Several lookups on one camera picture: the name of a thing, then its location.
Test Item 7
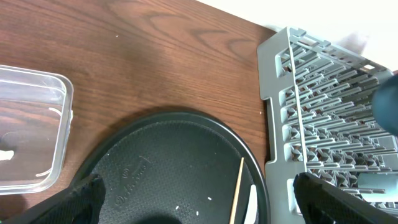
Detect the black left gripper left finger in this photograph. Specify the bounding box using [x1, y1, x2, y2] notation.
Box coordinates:
[3, 174, 106, 224]

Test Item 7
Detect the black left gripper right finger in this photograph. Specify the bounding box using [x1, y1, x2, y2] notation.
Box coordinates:
[293, 172, 397, 224]

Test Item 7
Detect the light blue plastic cup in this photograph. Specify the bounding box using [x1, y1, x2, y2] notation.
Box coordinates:
[358, 173, 397, 202]

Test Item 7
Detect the white napkin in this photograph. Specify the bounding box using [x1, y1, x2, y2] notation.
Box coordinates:
[0, 150, 14, 161]

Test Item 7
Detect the dark blue round plate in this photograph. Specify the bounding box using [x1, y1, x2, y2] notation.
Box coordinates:
[372, 75, 397, 136]

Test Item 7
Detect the grey dishwasher rack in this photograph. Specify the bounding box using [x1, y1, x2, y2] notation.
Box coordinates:
[257, 27, 397, 223]

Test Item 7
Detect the light blue plastic knife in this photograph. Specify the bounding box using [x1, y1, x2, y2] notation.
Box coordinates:
[243, 184, 257, 224]

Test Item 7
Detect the wooden chopstick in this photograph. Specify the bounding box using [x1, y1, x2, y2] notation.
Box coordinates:
[229, 157, 244, 224]

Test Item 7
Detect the black round tray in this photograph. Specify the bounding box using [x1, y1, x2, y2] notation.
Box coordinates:
[73, 111, 271, 223]

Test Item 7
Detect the clear plastic bin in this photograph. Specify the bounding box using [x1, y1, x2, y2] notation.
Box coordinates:
[1, 65, 74, 195]

